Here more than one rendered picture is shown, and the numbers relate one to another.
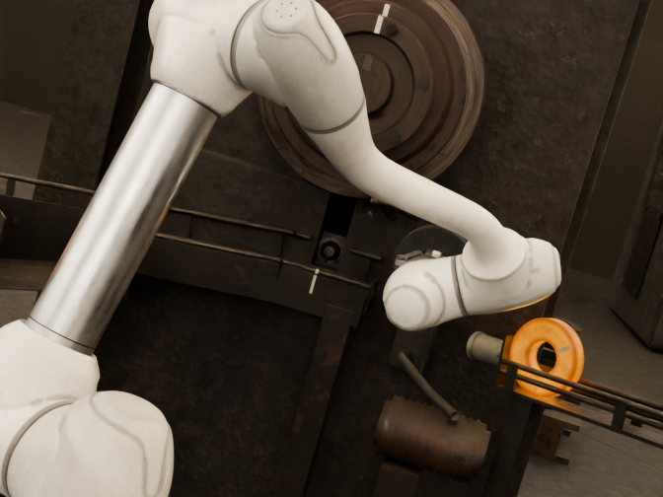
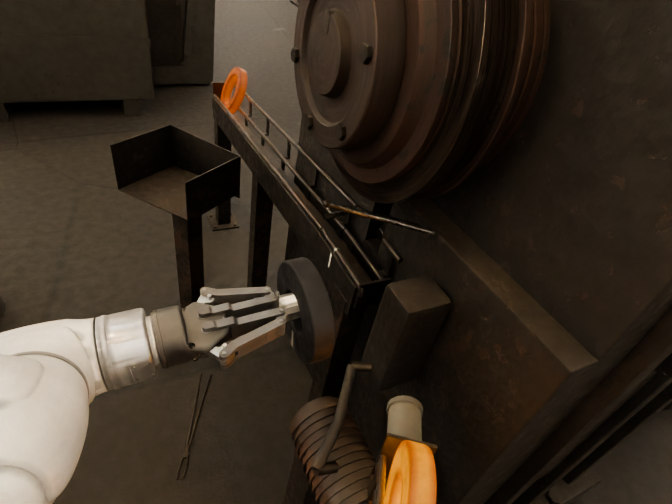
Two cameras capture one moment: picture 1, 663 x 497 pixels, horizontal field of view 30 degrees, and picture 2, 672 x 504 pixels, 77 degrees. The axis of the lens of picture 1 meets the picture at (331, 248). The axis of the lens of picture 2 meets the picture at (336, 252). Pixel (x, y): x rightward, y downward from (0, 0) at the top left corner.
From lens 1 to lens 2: 2.15 m
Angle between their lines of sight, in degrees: 53
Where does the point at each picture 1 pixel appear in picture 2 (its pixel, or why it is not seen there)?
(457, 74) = (441, 42)
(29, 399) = not seen: outside the picture
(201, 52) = not seen: outside the picture
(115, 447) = not seen: outside the picture
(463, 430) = (335, 485)
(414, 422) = (308, 440)
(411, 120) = (355, 111)
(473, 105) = (461, 98)
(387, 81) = (337, 50)
